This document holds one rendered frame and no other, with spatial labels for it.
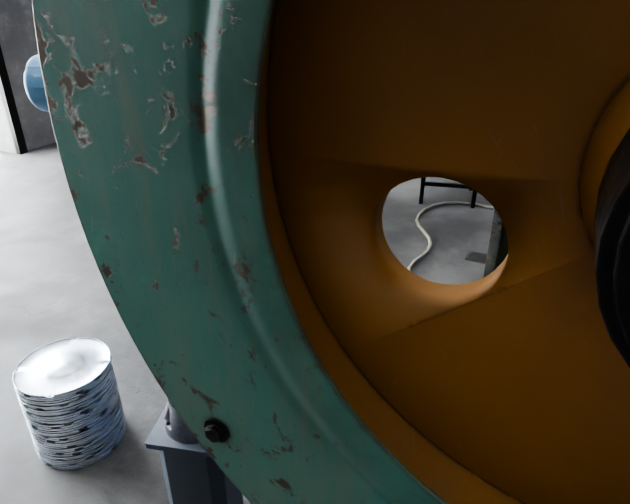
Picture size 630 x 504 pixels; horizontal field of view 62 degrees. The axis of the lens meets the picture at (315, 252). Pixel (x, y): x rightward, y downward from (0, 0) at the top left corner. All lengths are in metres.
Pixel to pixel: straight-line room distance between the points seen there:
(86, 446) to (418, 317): 1.65
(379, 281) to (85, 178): 0.22
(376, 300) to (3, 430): 1.96
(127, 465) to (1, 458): 0.43
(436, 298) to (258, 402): 0.15
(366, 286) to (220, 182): 0.14
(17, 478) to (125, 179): 1.75
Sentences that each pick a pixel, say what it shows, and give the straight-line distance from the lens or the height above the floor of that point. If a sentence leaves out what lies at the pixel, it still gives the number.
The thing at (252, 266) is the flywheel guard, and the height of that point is 1.26.
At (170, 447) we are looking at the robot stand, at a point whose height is 0.45.
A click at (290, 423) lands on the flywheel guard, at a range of 0.39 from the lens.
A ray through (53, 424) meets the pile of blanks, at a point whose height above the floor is 0.19.
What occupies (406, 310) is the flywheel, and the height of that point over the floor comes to 1.20.
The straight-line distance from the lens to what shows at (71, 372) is 1.86.
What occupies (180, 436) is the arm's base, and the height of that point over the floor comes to 0.47.
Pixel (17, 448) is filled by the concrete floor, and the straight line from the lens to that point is 2.16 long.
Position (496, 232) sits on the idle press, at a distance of 2.45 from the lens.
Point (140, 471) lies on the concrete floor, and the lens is 1.93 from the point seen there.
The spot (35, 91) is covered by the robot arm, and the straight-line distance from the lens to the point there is 0.79.
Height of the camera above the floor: 1.42
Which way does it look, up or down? 27 degrees down
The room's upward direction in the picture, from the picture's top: straight up
